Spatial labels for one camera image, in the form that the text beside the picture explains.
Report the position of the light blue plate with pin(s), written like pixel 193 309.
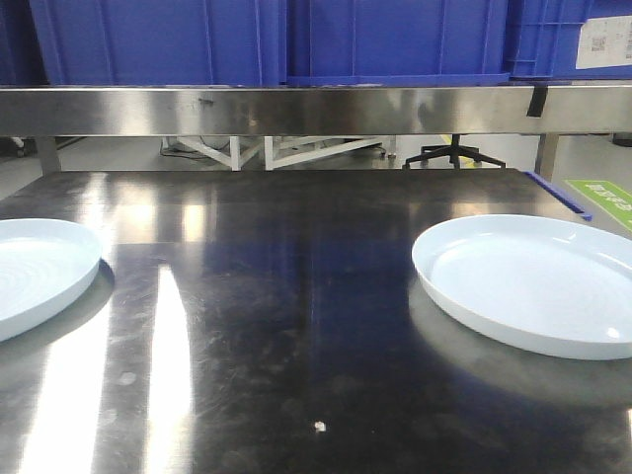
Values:
pixel 46 265
pixel 544 285

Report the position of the black office chair base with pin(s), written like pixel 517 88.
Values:
pixel 453 150

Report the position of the blue plastic bin middle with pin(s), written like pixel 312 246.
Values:
pixel 396 43

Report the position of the blue plastic bin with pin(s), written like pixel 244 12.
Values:
pixel 162 43
pixel 396 43
pixel 542 39

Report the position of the blue table edge strip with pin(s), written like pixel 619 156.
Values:
pixel 560 195

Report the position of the black tape strip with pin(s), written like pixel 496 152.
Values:
pixel 537 101

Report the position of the green floor sign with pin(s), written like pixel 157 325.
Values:
pixel 609 197

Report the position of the blue plastic bin left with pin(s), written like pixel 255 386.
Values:
pixel 162 43

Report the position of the blue plastic bin right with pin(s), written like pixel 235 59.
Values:
pixel 542 39

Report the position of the white paper label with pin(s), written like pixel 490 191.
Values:
pixel 604 42

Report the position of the white metal frame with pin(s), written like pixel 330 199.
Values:
pixel 234 152

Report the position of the stainless steel shelf rail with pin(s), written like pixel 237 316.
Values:
pixel 571 107

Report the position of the steel shelf post right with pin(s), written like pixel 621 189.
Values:
pixel 546 154

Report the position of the steel shelf post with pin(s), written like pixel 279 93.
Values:
pixel 546 154
pixel 48 156

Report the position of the steel shelf post left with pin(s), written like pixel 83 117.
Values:
pixel 48 156

